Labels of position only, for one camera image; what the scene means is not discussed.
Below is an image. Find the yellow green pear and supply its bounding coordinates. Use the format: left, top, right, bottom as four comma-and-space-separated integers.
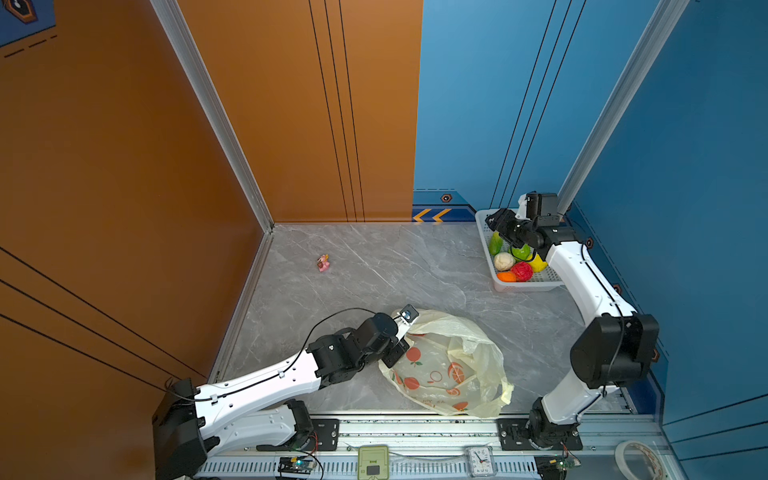
488, 232, 504, 258

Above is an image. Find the yellow bumpy fruit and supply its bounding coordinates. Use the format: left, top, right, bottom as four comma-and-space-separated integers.
527, 254, 548, 273

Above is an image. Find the cream bumpy fruit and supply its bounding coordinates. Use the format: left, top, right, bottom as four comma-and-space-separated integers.
493, 252, 516, 272

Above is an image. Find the red fruit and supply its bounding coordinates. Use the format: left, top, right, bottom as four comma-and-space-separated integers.
510, 262, 534, 282

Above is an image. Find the orange tangerine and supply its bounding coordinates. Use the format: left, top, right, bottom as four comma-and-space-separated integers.
496, 271, 517, 283

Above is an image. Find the yellow translucent plastic bag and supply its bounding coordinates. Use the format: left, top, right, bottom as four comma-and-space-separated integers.
378, 310, 514, 418

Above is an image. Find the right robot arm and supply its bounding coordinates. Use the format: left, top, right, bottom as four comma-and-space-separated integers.
485, 208, 660, 450

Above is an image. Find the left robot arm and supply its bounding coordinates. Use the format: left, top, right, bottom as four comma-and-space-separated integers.
152, 305, 419, 479

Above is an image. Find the white plastic basket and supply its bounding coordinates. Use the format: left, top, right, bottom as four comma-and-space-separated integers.
475, 209, 564, 293

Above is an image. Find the small pink toy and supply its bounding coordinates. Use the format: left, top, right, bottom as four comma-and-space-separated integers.
317, 254, 330, 272

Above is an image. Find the green square device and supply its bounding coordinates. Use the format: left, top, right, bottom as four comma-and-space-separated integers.
357, 445, 390, 480

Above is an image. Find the green circuit board left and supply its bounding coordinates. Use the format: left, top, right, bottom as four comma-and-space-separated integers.
276, 456, 319, 479

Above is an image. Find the small white clock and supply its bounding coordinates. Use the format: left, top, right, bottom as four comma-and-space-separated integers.
465, 446, 497, 478

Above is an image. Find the circuit board right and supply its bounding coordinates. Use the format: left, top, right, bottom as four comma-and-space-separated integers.
534, 456, 582, 480

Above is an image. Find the white tape roll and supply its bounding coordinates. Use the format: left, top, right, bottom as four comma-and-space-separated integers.
614, 441, 666, 480

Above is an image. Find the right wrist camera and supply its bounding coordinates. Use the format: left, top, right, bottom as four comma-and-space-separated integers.
516, 192, 561, 229

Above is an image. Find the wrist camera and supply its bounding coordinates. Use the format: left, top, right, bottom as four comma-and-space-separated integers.
398, 304, 419, 325
516, 192, 561, 229

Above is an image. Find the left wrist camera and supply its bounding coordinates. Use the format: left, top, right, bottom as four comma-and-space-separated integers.
398, 304, 419, 325

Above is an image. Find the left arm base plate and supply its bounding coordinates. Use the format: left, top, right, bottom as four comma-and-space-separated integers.
256, 418, 340, 453

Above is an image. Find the aluminium front rail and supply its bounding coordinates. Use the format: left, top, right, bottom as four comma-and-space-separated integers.
191, 412, 686, 479

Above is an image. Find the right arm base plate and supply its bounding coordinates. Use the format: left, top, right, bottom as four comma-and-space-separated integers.
496, 418, 583, 451

